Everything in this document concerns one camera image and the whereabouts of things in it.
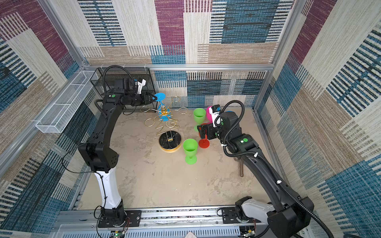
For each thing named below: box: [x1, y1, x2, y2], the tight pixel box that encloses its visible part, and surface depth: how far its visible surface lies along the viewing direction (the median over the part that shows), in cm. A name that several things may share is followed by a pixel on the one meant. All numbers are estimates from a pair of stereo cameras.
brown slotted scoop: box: [234, 156, 244, 178], surface depth 89 cm
